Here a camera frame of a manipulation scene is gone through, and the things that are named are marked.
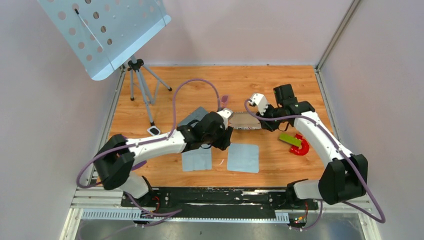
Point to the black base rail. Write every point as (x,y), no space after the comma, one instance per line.
(207,204)

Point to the light blue cloth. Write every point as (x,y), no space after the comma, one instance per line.
(197,160)
(243,158)

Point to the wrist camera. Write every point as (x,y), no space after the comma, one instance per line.
(259,100)
(226,115)

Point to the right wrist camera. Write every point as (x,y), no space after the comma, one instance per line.
(259,100)

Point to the flag print glasses case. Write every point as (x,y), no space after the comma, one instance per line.
(244,121)

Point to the green toy brick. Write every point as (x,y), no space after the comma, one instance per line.
(286,138)

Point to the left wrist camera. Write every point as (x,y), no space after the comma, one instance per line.
(226,115)

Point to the grey-green glasses case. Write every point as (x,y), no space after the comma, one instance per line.
(197,114)

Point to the white frame black sunglasses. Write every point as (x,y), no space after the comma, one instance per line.
(153,131)

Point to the pink transparent sunglasses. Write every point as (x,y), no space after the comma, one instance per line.
(224,99)

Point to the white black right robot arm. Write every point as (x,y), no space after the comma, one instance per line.
(345,173)

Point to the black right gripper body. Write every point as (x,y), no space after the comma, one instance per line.
(272,112)

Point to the purple glasses case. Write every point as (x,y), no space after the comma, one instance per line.
(138,165)

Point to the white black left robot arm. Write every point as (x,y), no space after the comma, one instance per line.
(115,160)

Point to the perforated metal music stand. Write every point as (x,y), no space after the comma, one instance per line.
(106,34)

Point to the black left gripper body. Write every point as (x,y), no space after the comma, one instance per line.
(221,139)

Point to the red toy arch block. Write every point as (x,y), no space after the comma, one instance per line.
(301,150)

